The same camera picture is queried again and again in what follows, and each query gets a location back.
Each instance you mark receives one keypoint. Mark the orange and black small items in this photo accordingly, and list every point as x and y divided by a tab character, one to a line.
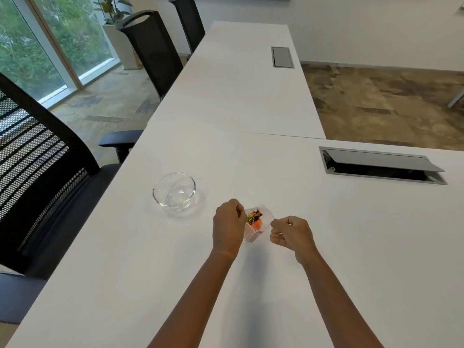
254	219

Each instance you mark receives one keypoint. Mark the white square planter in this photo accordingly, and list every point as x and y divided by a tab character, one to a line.
125	47

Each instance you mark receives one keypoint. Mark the person's right hand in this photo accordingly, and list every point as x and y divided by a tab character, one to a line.
293	235

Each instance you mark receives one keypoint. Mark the person's left forearm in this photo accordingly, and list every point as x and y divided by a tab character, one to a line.
194	299

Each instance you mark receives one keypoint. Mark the person's left fingers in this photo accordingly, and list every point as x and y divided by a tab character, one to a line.
240	210

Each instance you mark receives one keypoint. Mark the person's left hand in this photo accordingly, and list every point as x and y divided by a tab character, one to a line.
226	226

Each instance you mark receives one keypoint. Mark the black mesh office chair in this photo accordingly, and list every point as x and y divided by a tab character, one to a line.
43	192
188	21
154	50

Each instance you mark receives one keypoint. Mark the clear plastic bag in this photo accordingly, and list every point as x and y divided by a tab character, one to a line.
258	223

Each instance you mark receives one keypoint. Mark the green potted plant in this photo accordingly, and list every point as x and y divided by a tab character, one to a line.
112	9

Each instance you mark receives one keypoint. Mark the person's right forearm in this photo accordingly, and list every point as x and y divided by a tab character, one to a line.
335	304

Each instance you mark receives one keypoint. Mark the person's right fingers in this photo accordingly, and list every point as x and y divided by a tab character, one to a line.
280	230

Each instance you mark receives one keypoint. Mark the white table leg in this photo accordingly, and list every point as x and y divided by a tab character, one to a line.
456	96

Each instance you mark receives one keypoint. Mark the clear glass bowl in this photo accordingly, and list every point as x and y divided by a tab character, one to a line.
174	190

